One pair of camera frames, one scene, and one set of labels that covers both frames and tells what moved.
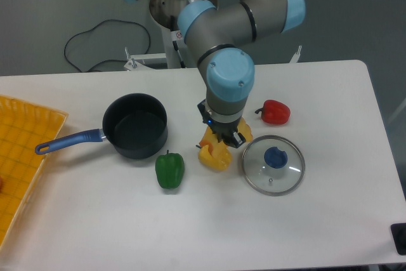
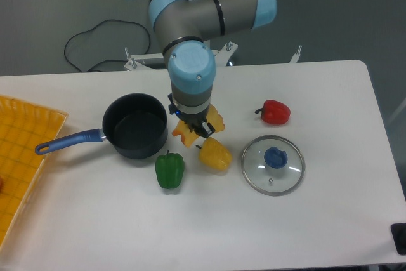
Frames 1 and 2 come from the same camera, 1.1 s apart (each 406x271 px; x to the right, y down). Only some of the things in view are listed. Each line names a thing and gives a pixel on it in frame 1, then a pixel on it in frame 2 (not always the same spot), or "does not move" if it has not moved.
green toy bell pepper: [169, 169] does not move
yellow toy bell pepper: [221, 160] does not move
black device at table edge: [398, 231] does not move
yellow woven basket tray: [28, 132] does not move
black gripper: [226, 132] to [193, 119]
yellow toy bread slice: [209, 136] to [214, 118]
